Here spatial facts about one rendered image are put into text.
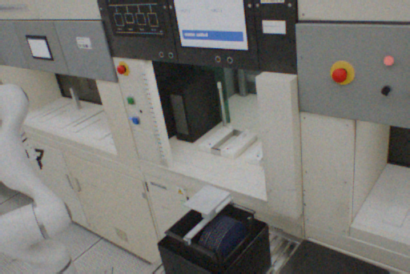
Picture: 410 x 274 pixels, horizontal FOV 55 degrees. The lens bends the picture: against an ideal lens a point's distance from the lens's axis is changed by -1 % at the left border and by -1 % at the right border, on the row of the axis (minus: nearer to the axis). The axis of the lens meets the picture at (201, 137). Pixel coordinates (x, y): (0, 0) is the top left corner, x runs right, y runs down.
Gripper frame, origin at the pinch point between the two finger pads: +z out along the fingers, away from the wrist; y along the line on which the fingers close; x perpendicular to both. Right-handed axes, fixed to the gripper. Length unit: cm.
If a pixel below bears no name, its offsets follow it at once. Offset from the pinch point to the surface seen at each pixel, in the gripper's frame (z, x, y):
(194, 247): 3, -84, 42
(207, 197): -7, -76, 52
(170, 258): 12, -75, 36
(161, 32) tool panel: -50, -31, 63
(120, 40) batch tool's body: -46, -8, 53
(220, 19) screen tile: -55, -56, 76
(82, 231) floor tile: 101, 81, 8
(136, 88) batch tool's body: -25, -10, 54
